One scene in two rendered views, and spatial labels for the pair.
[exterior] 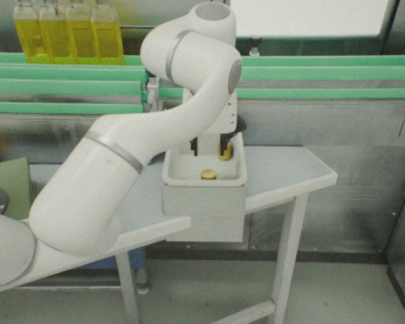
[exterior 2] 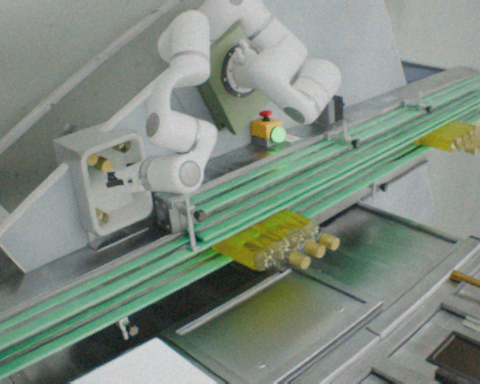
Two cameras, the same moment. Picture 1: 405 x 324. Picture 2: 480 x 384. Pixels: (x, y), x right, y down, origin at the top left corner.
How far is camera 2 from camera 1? 0.91 m
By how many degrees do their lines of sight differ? 41
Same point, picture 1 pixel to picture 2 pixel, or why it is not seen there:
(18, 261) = not seen: hidden behind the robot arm
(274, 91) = (86, 287)
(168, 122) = (174, 73)
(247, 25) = (147, 351)
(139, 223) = (137, 111)
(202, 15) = (194, 164)
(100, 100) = (219, 194)
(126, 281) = not seen: hidden behind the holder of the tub
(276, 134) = (59, 265)
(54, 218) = (196, 15)
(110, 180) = (184, 40)
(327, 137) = (12, 285)
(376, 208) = not seen: outside the picture
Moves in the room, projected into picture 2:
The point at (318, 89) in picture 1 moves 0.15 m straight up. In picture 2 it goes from (49, 307) to (79, 337)
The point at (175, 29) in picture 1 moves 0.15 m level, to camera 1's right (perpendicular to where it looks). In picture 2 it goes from (203, 137) to (138, 163)
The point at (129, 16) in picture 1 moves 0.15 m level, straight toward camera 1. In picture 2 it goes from (249, 300) to (236, 258)
